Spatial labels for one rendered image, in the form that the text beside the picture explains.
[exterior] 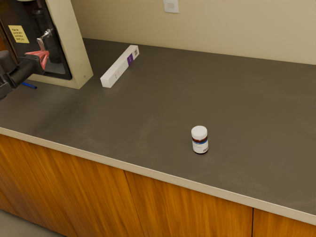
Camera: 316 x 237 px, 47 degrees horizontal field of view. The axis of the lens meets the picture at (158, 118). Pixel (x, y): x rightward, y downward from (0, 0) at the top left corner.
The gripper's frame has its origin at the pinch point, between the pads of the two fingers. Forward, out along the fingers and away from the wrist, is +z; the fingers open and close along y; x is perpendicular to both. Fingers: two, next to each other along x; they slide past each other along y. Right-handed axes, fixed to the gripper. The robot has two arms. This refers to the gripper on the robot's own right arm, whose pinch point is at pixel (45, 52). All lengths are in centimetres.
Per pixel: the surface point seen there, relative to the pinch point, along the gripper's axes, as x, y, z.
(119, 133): 20.1, -36.5, -13.5
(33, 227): 114, 44, -22
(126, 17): 9.0, -6.6, 48.4
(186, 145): 20, -61, -12
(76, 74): 13.7, -5.3, 6.7
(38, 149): 31.4, -0.4, -22.0
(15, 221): 114, 58, -23
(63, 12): -11.5, -5.3, 10.7
